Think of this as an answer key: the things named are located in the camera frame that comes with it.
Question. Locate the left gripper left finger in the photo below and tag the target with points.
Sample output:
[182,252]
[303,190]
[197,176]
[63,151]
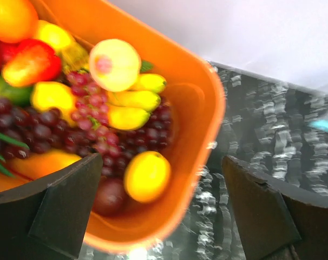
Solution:
[47,218]

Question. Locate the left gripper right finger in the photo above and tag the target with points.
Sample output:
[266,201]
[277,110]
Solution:
[275,220]

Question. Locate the light red grape bunch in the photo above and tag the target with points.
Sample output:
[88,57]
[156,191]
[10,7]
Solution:
[91,114]

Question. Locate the yellow pink peach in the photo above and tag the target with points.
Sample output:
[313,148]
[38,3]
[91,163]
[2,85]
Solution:
[114,64]

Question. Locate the blue zip top bag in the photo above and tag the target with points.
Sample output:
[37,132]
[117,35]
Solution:
[323,126]

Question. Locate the dark purple grape bunch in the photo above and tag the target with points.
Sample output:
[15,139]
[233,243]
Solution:
[43,132]

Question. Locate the black marble pattern mat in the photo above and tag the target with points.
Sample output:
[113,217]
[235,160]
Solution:
[267,125]

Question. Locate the yellow lemon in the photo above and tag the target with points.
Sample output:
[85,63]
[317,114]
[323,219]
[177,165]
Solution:
[147,176]

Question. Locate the yellow pear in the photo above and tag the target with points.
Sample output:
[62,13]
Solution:
[46,95]

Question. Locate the yellow banana bunch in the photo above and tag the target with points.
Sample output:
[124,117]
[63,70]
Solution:
[131,109]

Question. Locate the orange plastic fruit basket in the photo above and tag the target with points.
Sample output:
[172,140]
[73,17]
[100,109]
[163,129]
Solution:
[196,95]

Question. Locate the red yellow mango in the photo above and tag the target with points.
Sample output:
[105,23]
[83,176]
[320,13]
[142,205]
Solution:
[34,61]

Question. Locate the dark red pomegranate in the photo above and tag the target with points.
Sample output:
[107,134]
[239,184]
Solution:
[7,52]

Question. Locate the orange fruit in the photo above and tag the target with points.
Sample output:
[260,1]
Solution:
[18,20]

